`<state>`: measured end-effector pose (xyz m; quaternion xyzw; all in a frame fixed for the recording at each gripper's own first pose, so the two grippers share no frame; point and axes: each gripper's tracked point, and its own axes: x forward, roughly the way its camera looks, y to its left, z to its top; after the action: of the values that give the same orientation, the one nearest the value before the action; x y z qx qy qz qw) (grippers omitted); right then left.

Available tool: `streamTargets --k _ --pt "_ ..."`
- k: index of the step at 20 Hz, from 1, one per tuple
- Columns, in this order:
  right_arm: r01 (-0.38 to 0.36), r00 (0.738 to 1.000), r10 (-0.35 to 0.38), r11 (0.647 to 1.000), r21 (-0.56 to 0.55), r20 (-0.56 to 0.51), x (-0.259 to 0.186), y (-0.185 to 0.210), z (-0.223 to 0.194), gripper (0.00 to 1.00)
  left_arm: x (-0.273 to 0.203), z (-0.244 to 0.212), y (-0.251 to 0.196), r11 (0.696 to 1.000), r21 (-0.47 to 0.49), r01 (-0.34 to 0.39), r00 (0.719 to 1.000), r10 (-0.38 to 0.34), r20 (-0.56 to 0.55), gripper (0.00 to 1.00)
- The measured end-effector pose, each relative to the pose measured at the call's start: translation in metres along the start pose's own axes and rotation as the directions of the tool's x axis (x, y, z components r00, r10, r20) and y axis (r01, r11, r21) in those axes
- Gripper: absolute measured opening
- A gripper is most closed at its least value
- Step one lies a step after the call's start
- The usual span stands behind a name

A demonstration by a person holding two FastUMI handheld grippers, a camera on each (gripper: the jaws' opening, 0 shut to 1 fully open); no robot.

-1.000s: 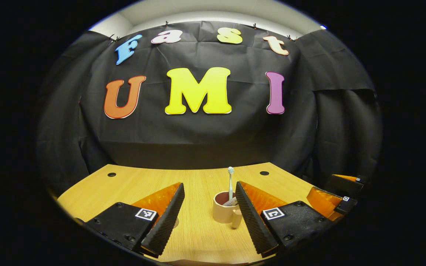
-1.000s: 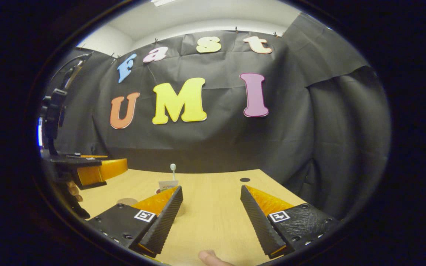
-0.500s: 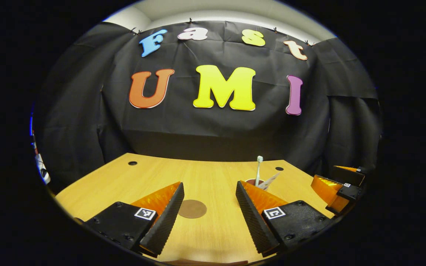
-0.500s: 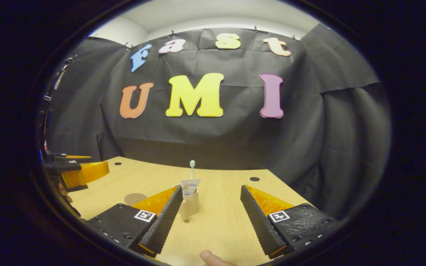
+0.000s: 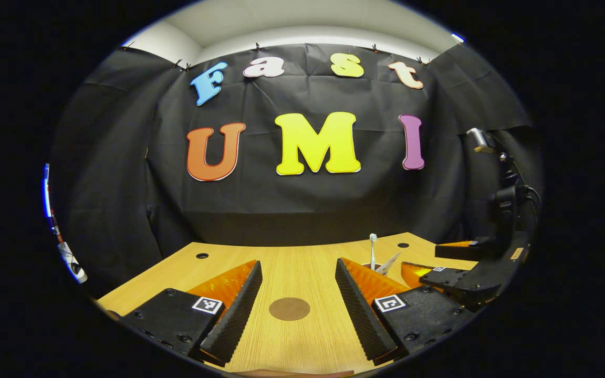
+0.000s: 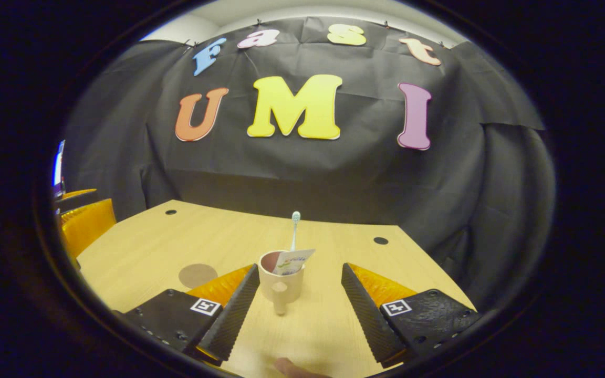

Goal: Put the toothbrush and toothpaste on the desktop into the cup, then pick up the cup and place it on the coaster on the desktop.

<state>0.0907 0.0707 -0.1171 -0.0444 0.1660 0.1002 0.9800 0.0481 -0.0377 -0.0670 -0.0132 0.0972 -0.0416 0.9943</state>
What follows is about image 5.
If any white toothpaste tube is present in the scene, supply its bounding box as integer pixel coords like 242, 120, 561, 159
376, 252, 402, 276

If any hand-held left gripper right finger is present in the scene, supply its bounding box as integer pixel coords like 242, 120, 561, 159
335, 257, 474, 366

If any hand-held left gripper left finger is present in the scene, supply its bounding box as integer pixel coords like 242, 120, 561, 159
120, 260, 263, 367

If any lit computer monitor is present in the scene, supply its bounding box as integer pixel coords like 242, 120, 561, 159
41, 163, 51, 218

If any brown round coaster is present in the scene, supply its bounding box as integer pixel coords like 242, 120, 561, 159
269, 297, 311, 321

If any black backdrop cloth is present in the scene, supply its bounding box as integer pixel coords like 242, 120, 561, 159
50, 43, 545, 295

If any wooden desktop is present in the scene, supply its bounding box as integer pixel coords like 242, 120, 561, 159
97, 232, 479, 376

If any white device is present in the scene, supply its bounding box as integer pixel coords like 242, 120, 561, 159
56, 241, 89, 285

